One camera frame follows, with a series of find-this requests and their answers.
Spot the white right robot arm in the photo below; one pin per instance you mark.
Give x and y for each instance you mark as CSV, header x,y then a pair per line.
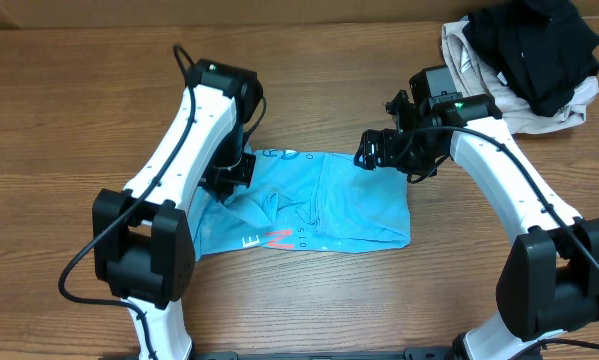
x,y
549,285

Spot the black folded garment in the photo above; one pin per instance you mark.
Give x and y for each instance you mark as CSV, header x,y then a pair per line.
x,y
544,48

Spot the beige folded garment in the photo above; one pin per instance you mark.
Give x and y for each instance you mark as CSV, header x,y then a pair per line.
x,y
472,76

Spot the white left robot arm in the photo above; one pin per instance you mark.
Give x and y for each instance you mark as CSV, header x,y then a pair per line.
x,y
146,253

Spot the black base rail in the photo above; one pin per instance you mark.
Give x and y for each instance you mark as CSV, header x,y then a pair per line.
x,y
319,355

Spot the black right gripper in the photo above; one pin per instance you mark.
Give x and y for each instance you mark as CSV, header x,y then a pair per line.
x,y
375,151

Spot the light blue printed t-shirt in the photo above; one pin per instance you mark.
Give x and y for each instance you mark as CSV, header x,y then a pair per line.
x,y
305,201

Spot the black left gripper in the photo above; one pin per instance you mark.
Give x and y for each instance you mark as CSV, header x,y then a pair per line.
x,y
231,176

